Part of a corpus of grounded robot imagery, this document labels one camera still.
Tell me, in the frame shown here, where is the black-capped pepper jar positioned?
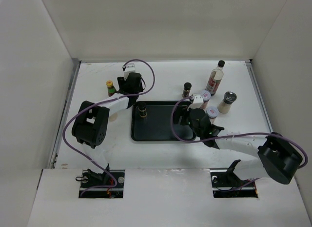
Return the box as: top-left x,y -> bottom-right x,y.
182,82 -> 192,98

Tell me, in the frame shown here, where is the tall clear vinegar bottle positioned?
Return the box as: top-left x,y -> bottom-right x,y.
205,60 -> 225,96

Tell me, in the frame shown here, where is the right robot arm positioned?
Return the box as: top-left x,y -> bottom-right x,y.
170,105 -> 308,186

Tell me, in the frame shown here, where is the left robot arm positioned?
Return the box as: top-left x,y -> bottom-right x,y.
72,72 -> 143,149

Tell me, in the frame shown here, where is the white-lidded chili jar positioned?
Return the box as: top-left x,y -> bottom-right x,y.
206,106 -> 219,124

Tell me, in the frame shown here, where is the small black-capped spice jar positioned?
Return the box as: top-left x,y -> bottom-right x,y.
138,102 -> 147,118

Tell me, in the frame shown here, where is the red chili sauce bottle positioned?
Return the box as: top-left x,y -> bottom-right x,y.
106,80 -> 116,97

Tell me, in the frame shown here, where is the white-lidded spice jar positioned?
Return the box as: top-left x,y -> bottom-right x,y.
200,90 -> 211,109

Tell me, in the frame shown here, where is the clear salt grinder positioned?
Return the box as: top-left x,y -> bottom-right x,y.
217,91 -> 237,114

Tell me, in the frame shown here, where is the black plastic tray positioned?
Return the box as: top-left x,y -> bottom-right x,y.
131,101 -> 197,142

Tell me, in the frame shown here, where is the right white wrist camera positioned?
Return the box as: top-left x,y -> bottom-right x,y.
188,93 -> 203,110

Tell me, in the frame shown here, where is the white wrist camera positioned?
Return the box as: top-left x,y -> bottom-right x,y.
188,93 -> 203,110
122,62 -> 136,81

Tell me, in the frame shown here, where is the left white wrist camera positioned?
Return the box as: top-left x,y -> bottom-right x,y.
122,62 -> 136,81

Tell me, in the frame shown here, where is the aluminium table edge rail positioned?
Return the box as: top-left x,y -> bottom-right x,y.
47,58 -> 81,168

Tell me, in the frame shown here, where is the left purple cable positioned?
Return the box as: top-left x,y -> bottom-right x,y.
62,60 -> 156,197

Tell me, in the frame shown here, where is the purple cable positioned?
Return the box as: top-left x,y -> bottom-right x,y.
62,60 -> 156,197
171,96 -> 308,191

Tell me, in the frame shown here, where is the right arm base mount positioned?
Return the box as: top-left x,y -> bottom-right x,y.
210,160 -> 258,198

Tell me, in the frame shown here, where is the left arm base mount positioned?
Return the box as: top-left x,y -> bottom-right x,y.
75,167 -> 125,199

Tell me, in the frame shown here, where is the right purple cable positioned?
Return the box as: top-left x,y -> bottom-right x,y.
171,96 -> 308,191

